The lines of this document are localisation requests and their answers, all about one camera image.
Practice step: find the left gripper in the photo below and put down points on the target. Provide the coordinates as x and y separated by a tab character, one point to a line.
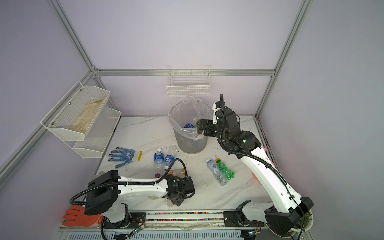
179	202

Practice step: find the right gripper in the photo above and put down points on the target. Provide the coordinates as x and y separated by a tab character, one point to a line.
206	123

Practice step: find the clear light-blue label bottle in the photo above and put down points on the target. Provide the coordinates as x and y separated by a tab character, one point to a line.
213	167

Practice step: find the yellow-cap clear bottle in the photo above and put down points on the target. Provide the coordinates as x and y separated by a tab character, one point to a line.
178	173

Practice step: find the red label clear bottle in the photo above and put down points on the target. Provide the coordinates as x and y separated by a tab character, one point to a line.
169	203

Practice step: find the Pocari Sweat bottle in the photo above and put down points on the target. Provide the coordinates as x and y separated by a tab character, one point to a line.
189	126

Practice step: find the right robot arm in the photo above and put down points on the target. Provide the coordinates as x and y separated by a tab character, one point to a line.
288	209

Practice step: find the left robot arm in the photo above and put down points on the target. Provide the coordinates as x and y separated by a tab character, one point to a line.
109	194

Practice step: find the grey mesh waste bin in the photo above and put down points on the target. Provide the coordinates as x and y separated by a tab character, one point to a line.
189	146

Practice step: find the clear plastic bin liner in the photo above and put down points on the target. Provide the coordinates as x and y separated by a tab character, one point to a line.
185	113

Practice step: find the white-cap blue label bottle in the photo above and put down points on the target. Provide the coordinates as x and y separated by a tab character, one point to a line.
159	161

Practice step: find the capless blue label bottle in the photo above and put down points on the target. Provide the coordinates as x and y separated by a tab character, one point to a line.
170	157

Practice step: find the green plastic bottle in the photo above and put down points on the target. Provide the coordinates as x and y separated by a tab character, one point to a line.
229	174

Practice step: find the blue dotted work glove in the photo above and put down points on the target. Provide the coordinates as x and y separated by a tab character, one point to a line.
124	156

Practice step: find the white mesh lower shelf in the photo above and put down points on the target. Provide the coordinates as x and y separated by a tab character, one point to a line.
99	135

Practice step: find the white mesh shelf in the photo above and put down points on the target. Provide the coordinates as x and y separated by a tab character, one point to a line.
60	119
99	135

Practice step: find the orange rubber glove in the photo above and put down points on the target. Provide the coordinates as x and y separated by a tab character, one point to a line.
75	217

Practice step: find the beige cloth in shelf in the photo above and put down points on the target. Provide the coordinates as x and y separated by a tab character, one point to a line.
83	122

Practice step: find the potted green plant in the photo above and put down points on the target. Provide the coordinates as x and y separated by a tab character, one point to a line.
296	231

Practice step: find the white mesh upper shelf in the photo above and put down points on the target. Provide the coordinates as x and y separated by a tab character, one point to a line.
60	119

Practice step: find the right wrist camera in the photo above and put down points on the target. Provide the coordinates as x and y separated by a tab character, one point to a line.
218	113

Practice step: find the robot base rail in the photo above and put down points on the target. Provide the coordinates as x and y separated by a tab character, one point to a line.
226	218

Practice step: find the white wire wall basket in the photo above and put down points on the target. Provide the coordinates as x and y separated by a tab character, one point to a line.
188	81

